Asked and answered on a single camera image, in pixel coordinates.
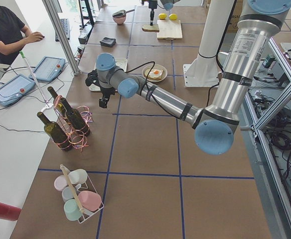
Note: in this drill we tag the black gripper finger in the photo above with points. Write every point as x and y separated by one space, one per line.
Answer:
151 16

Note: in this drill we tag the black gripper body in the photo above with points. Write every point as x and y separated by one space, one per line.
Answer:
151 7
105 91

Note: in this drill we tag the bread slice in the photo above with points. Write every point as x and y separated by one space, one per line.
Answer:
149 69
150 28

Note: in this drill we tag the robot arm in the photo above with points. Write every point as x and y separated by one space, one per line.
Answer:
215 124
167 4

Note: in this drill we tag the cream bear serving tray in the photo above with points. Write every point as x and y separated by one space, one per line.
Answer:
120 62

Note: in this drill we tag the yellow lemon left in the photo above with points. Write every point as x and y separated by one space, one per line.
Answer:
162 16

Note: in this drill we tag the wooden cutting board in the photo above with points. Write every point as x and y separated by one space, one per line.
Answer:
169 29

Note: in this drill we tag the pink bowl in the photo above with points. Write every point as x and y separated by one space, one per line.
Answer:
119 18

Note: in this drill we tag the grey folded cloth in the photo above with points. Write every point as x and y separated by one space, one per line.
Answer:
108 42

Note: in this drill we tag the fried egg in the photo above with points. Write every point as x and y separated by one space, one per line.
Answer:
155 74

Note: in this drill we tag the white round plate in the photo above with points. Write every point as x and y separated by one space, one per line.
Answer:
156 66

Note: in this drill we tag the blue teach pendant far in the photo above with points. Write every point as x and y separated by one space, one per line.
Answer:
49 68

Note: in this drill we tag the blue teach pendant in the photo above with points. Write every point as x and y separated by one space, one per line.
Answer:
15 89
49 68

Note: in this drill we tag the dark green wine bottle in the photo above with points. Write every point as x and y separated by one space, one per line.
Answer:
55 132

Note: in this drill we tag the black keyboard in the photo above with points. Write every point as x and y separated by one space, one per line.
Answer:
65 26

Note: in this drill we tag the white plastic cup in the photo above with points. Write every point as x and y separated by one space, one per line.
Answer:
78 176

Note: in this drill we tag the blue teach pendant near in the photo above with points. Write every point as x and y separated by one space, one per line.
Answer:
15 89

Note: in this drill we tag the white stick with green tip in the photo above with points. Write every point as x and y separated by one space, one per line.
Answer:
48 105

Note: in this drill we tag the lilac plastic cup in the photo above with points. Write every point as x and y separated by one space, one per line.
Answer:
60 183

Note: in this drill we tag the grey plastic cup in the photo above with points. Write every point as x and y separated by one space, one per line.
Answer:
67 194

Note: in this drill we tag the pink plastic cup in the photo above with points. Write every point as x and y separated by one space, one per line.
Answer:
90 200

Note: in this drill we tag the seated person black shirt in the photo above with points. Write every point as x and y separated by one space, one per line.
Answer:
14 35

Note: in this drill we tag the mint green plastic cup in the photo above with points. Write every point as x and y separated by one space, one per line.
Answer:
71 210

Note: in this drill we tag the red cylinder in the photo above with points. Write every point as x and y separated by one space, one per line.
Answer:
9 212

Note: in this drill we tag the aluminium frame post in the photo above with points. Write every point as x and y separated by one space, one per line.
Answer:
53 15

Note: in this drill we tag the copper wire bottle rack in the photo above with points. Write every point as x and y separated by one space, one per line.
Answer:
76 137

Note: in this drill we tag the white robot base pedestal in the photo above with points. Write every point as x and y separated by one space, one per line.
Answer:
203 71

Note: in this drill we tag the wooden rack handle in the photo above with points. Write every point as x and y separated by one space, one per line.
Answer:
64 171

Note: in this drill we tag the white wire cup rack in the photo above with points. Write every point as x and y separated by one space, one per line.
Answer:
87 186

